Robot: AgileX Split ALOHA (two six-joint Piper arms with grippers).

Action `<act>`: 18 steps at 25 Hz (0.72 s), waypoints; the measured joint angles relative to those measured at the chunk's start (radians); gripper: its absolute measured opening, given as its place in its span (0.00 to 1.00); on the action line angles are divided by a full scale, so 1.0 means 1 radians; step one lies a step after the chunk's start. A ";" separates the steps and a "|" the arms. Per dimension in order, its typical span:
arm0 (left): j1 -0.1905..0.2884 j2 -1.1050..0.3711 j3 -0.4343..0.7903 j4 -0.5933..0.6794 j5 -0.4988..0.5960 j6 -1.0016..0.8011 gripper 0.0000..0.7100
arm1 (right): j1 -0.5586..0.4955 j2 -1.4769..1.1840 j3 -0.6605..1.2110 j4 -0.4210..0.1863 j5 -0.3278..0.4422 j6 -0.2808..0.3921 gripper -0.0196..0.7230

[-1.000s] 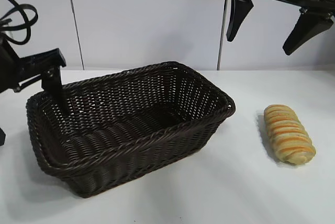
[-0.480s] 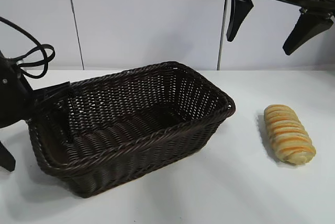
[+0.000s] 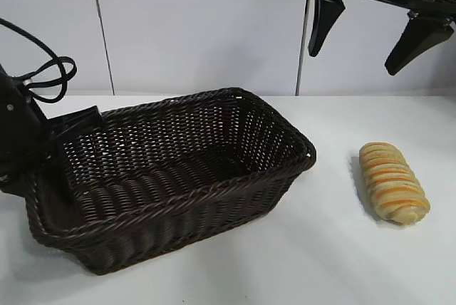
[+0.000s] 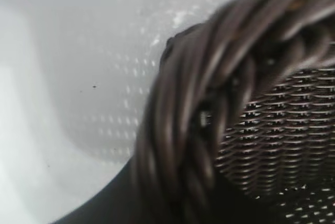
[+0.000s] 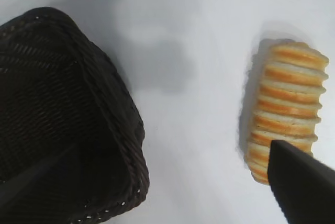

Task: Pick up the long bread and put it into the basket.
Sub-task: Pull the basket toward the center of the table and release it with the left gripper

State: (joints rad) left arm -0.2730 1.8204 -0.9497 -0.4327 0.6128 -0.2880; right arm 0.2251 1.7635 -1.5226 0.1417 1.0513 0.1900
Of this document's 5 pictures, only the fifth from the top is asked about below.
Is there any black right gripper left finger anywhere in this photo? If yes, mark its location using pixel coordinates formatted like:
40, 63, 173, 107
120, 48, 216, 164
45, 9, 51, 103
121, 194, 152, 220
0, 144, 88, 224

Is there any dark brown wicker basket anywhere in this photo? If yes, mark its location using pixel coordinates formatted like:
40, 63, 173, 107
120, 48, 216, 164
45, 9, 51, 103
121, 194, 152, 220
0, 6, 152, 224

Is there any long striped bread loaf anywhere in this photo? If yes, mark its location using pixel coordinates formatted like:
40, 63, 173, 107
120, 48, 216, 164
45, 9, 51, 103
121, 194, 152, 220
242, 38, 330, 186

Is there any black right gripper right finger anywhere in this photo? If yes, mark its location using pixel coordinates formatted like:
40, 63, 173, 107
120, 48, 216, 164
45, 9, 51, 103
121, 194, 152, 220
266, 139, 335, 224

